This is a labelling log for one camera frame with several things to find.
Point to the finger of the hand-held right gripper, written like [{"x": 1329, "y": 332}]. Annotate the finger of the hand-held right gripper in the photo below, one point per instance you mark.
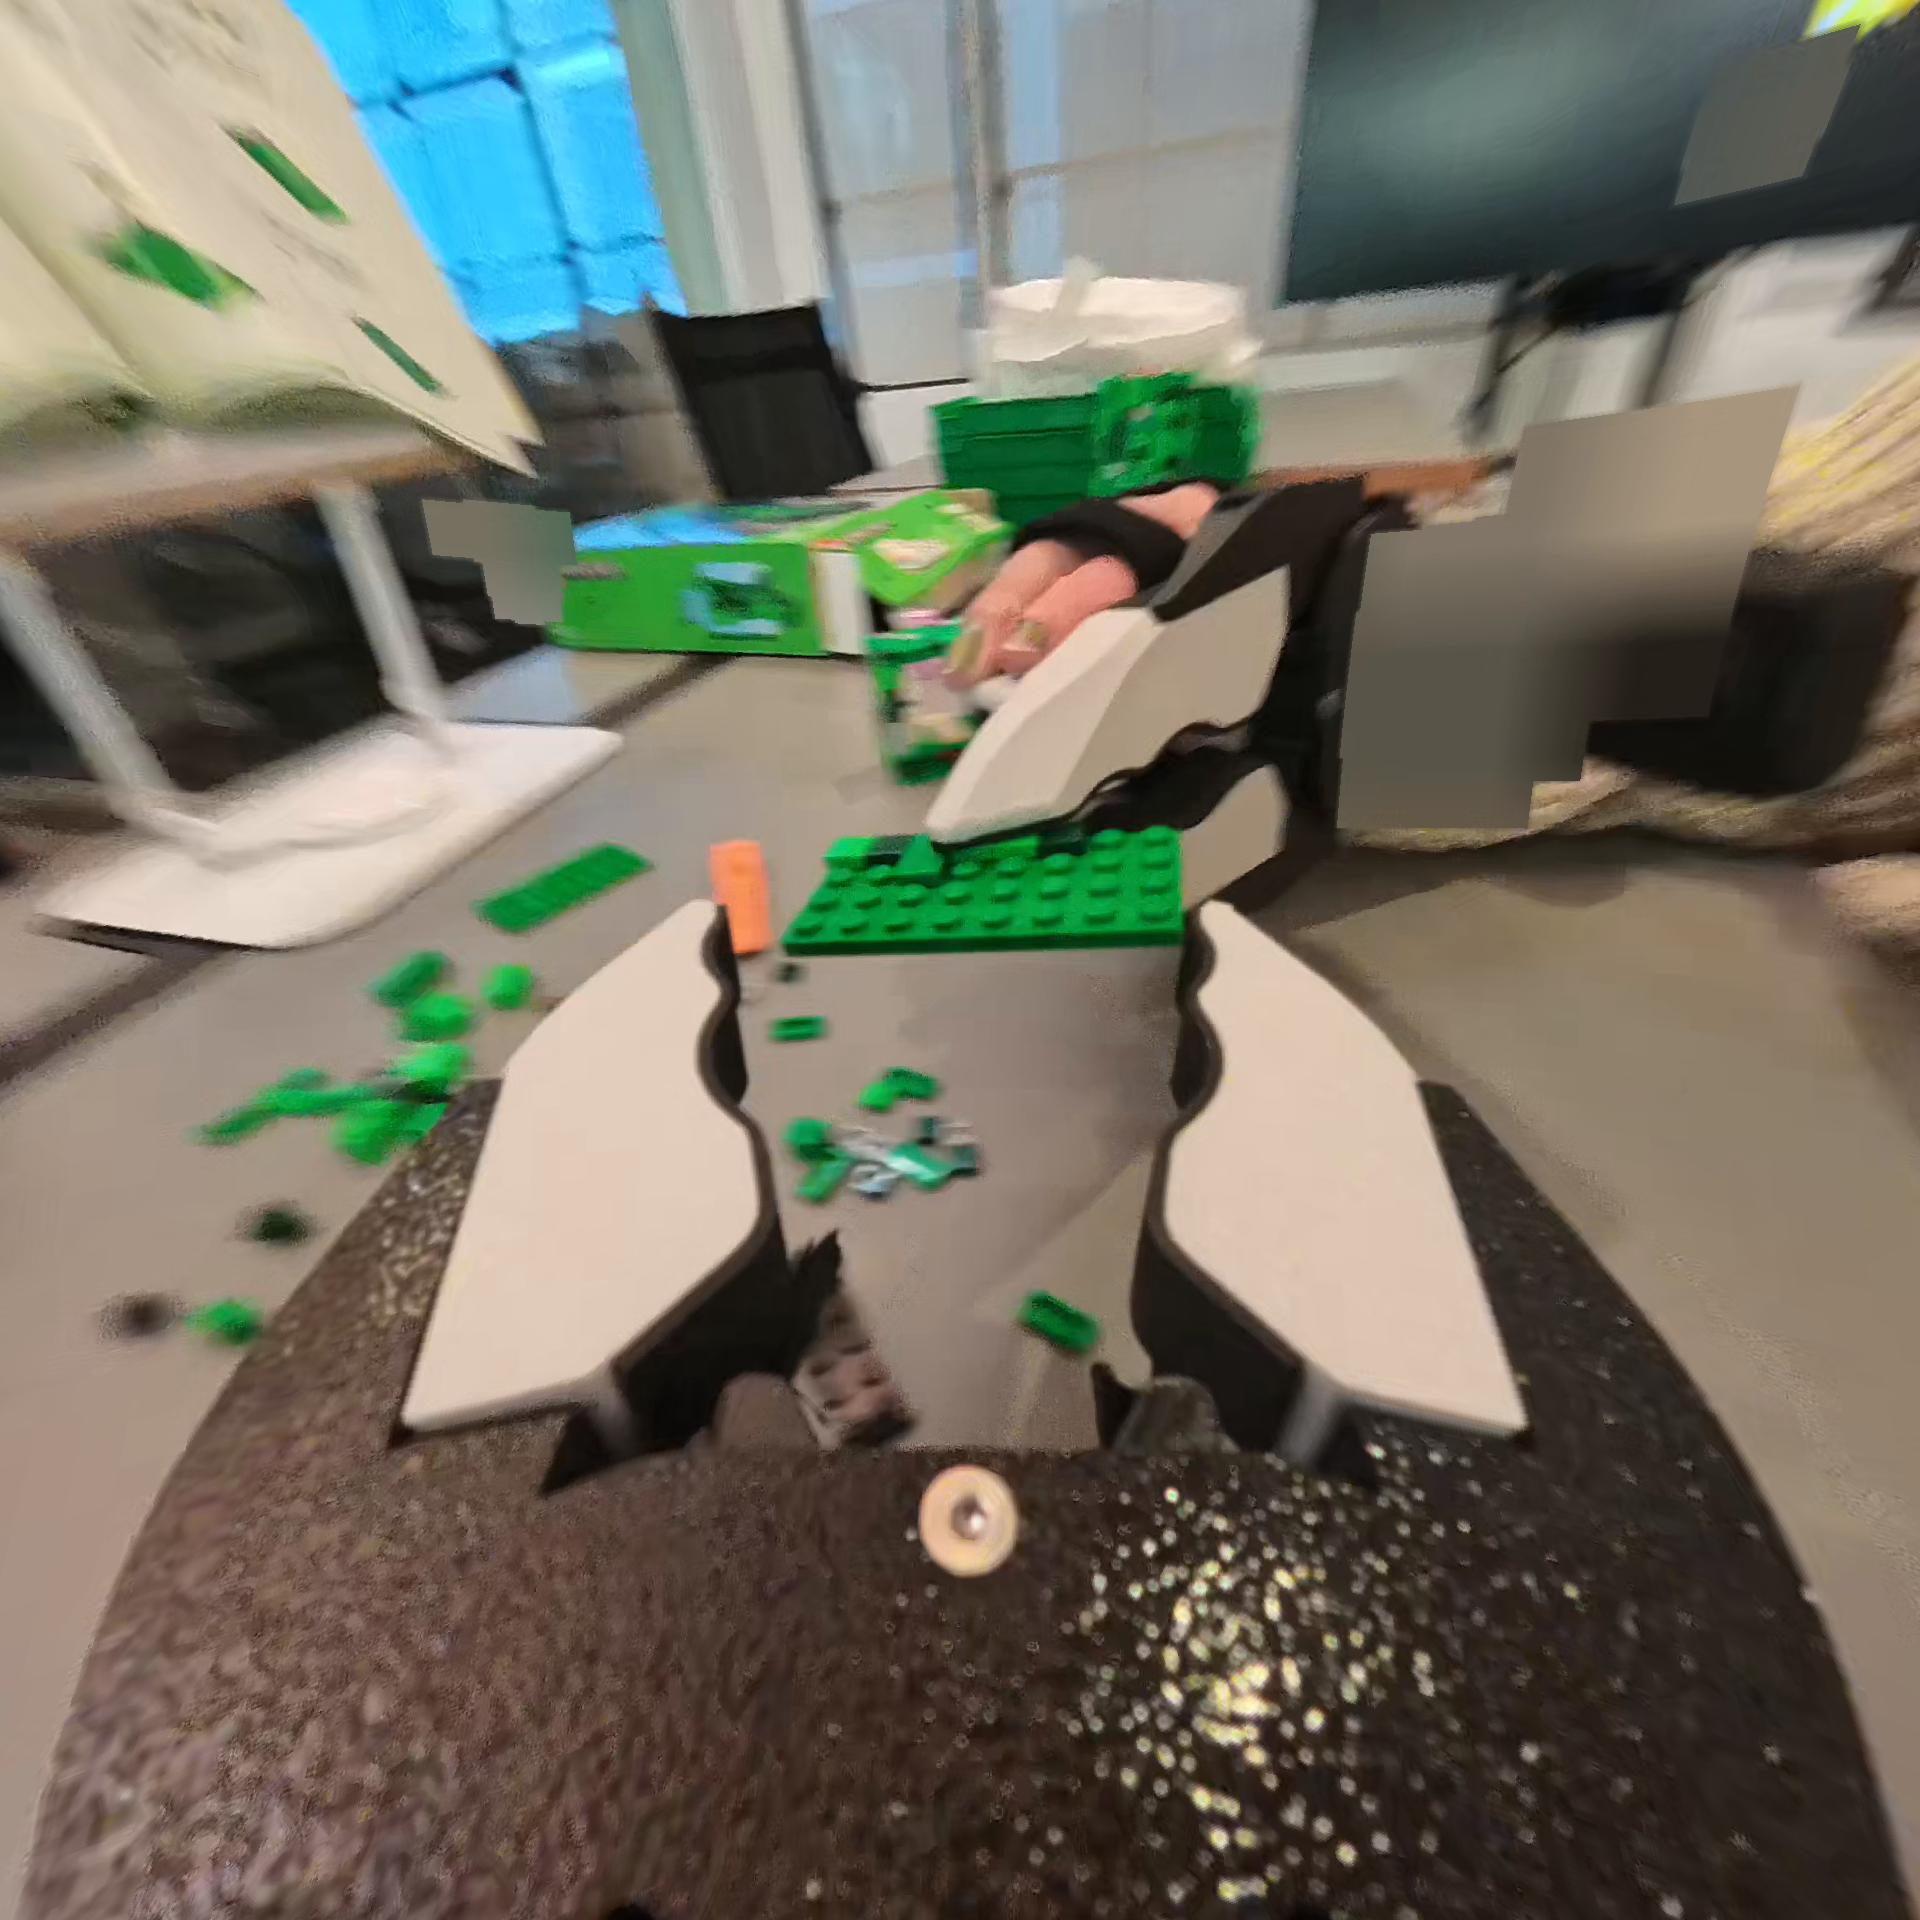
[
  {"x": 1244, "y": 825},
  {"x": 1111, "y": 691}
]

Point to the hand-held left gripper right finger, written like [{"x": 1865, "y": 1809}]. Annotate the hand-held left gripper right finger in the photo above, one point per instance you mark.
[{"x": 1334, "y": 1201}]

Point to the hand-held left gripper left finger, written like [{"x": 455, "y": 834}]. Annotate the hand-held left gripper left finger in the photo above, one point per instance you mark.
[{"x": 600, "y": 1201}]

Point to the pile of small lego pieces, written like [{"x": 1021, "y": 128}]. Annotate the pile of small lego pieces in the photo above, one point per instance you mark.
[{"x": 434, "y": 1072}]

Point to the green lego baseplate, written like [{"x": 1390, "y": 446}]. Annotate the green lego baseplate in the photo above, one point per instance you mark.
[{"x": 990, "y": 900}]

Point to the person's right forearm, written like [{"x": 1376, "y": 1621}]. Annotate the person's right forearm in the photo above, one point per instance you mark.
[{"x": 1861, "y": 465}]

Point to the small green lego model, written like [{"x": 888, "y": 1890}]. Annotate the small green lego model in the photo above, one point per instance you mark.
[{"x": 923, "y": 721}]

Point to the large green lego build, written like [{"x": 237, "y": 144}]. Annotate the large green lego build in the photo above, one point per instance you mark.
[{"x": 1081, "y": 434}]

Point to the flat green lego tile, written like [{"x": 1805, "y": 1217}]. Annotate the flat green lego tile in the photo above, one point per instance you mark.
[{"x": 1058, "y": 1323}]

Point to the black lego plate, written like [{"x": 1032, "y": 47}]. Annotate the black lego plate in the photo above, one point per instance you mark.
[{"x": 852, "y": 1380}]

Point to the narrow green lego plate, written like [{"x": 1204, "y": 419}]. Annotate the narrow green lego plate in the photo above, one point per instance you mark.
[{"x": 563, "y": 888}]

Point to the green lego box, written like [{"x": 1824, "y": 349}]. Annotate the green lego box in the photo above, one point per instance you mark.
[{"x": 660, "y": 600}]

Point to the person's right hand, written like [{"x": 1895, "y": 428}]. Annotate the person's right hand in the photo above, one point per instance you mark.
[{"x": 1050, "y": 600}]

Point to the orange brick separator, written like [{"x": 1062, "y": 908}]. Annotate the orange brick separator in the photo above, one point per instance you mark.
[{"x": 743, "y": 900}]

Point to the black office chair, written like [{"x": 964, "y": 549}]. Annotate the black office chair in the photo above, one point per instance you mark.
[{"x": 758, "y": 398}]

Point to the white book stand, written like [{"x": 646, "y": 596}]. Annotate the white book stand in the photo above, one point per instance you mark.
[{"x": 300, "y": 841}]

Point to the large blue-lit window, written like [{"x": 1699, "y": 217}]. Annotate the large blue-lit window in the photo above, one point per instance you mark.
[{"x": 495, "y": 151}]

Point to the open instruction booklet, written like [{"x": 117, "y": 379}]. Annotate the open instruction booklet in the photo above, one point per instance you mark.
[{"x": 300, "y": 301}]

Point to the dark wall screen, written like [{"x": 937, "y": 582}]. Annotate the dark wall screen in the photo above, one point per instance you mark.
[{"x": 1470, "y": 151}]

